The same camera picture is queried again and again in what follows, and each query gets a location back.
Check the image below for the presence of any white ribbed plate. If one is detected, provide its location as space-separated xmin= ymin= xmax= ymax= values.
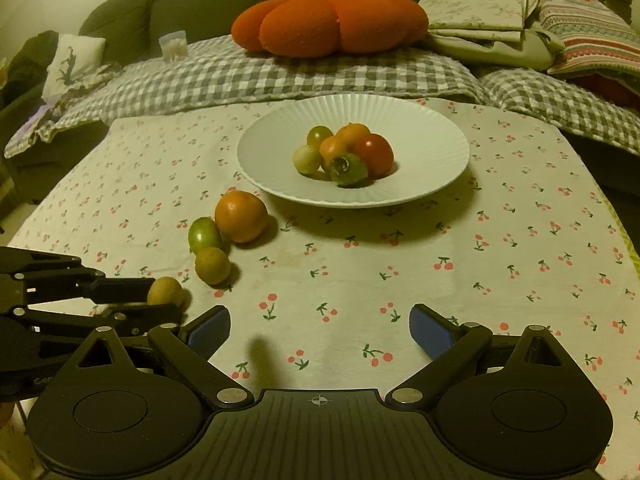
xmin=237 ymin=94 xmax=471 ymax=209

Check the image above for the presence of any folded floral sheet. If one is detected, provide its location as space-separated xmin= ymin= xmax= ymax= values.
xmin=417 ymin=0 xmax=566 ymax=71

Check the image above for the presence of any green round fruit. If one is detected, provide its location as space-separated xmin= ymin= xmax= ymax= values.
xmin=188 ymin=216 xmax=223 ymax=253

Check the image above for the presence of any striped patterned blanket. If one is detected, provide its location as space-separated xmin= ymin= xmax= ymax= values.
xmin=535 ymin=0 xmax=640 ymax=83

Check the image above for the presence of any red tomato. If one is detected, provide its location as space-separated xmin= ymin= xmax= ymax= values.
xmin=352 ymin=133 xmax=395 ymax=177

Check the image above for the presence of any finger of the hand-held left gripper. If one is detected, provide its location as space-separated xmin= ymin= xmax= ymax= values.
xmin=0 ymin=305 xmax=182 ymax=346
xmin=0 ymin=246 xmax=157 ymax=311

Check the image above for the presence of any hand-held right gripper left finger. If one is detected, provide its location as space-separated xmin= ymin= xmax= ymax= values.
xmin=60 ymin=305 xmax=256 ymax=412

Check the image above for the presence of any olive brown round fruit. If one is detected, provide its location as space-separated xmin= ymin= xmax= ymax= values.
xmin=306 ymin=126 xmax=335 ymax=150

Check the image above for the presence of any small clear plastic container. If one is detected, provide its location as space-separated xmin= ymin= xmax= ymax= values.
xmin=158 ymin=30 xmax=188 ymax=61

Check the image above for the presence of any white embroidered pillow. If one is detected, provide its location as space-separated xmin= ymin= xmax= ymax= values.
xmin=41 ymin=34 xmax=107 ymax=101

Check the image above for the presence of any cherry print tablecloth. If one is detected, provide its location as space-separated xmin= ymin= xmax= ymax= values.
xmin=10 ymin=97 xmax=640 ymax=480

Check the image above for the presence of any small pale round fruit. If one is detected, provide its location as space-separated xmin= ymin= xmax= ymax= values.
xmin=292 ymin=145 xmax=323 ymax=175

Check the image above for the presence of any brownish yellow round fruit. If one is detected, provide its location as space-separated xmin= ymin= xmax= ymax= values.
xmin=194 ymin=247 xmax=232 ymax=285

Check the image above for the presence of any dark green citrus fruit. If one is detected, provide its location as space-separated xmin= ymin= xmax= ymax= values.
xmin=325 ymin=153 xmax=369 ymax=188

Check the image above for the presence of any large orange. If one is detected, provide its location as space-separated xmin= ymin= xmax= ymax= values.
xmin=215 ymin=190 xmax=269 ymax=244

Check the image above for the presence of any grey checked blanket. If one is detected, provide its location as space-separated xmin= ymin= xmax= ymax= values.
xmin=5 ymin=37 xmax=493 ymax=158

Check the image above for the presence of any grey checked cushion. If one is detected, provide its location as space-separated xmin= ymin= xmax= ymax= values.
xmin=480 ymin=67 xmax=640 ymax=156

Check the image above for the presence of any orange with stem mark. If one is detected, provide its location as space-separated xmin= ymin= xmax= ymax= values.
xmin=336 ymin=123 xmax=372 ymax=148

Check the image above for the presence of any red cloth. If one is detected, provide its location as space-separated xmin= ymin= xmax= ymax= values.
xmin=575 ymin=72 xmax=640 ymax=111

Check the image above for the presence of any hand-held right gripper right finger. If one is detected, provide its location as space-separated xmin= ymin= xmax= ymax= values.
xmin=386 ymin=303 xmax=583 ymax=412

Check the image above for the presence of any orange pumpkin cushion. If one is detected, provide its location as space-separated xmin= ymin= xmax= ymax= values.
xmin=231 ymin=0 xmax=430 ymax=58

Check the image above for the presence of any small orange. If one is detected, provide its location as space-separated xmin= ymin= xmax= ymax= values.
xmin=319 ymin=136 xmax=351 ymax=163

